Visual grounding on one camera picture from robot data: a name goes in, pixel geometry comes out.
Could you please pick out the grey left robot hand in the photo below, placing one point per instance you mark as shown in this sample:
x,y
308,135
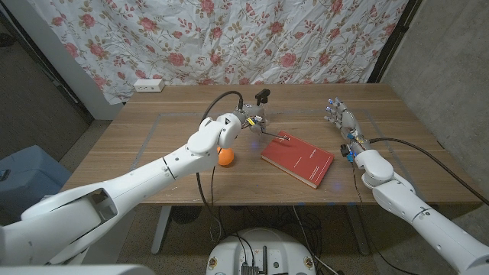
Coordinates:
x,y
256,116

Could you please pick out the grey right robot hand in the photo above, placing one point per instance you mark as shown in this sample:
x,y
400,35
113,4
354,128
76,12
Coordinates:
x,y
345,120

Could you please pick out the black mechanical pencil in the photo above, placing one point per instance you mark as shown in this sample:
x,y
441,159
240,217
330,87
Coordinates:
x,y
276,136

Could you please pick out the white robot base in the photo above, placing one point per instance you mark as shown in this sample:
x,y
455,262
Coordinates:
x,y
260,248

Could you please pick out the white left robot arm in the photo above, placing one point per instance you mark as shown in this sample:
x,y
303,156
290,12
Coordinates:
x,y
133,183

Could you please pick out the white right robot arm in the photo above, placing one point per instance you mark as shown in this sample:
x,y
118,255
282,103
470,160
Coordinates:
x,y
420,214

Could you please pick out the red notebook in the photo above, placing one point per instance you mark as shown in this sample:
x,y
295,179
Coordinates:
x,y
302,160

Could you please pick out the clear spray bottle black nozzle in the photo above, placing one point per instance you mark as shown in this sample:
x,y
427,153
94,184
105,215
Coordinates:
x,y
262,96

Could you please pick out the orange fruit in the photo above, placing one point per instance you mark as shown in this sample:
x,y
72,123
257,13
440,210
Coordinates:
x,y
227,157

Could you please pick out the floral backdrop cloth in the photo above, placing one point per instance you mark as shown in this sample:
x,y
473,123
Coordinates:
x,y
229,38

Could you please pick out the black backdrop stand pole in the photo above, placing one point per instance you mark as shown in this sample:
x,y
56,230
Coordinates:
x,y
395,38

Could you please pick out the white power strip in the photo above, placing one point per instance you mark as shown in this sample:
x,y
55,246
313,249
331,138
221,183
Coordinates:
x,y
147,85

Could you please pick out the grey table leg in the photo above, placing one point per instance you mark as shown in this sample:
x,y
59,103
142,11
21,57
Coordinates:
x,y
162,229
359,233

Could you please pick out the black round disc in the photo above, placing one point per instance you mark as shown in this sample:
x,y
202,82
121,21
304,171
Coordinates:
x,y
183,215

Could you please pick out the blue plastic bin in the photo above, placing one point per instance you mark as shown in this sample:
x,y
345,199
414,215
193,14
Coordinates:
x,y
26,172

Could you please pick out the white robot torso shell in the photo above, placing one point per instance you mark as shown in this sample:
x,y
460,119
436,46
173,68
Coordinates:
x,y
76,270

